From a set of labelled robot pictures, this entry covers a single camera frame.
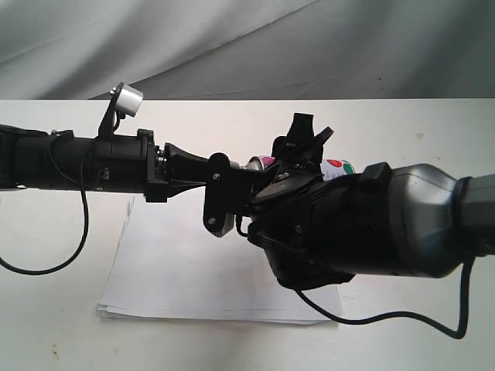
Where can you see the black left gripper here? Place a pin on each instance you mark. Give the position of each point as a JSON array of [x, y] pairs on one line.
[[127, 164]]

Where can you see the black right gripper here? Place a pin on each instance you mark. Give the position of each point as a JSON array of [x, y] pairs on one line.
[[316, 233]]

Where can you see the silver spray paint can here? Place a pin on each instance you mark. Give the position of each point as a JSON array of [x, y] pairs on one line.
[[329, 168]]

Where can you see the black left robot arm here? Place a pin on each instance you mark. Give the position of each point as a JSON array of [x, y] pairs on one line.
[[57, 161]]

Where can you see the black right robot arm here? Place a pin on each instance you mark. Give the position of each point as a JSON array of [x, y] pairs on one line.
[[437, 222]]

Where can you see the white paper stack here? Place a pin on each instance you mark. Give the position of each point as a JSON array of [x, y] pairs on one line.
[[168, 266]]

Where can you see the grey backdrop cloth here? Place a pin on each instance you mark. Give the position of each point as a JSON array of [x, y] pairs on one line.
[[248, 50]]

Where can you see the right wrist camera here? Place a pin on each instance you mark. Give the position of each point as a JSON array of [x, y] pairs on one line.
[[228, 191]]

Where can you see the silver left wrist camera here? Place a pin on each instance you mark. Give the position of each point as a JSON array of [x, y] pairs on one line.
[[125, 101]]

